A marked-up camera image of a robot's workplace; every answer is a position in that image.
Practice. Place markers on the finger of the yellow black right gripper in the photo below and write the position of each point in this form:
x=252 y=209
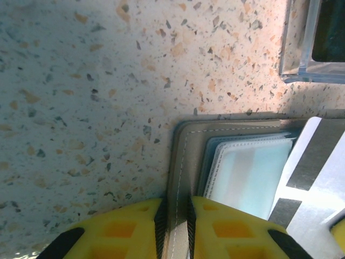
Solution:
x=339 y=233

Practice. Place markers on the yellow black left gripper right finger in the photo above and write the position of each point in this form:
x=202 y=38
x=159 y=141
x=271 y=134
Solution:
x=229 y=237

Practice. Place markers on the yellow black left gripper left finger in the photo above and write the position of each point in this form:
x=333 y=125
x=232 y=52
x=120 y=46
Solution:
x=121 y=232

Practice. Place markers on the silver credit card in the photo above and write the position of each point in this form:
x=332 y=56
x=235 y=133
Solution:
x=318 y=202

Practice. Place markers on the grey card holder wallet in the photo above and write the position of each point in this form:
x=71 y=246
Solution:
x=188 y=151

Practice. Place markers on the clear acrylic card box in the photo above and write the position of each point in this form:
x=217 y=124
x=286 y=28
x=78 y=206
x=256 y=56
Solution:
x=296 y=40

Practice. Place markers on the teal card stack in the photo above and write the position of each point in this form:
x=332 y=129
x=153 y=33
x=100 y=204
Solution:
x=328 y=32

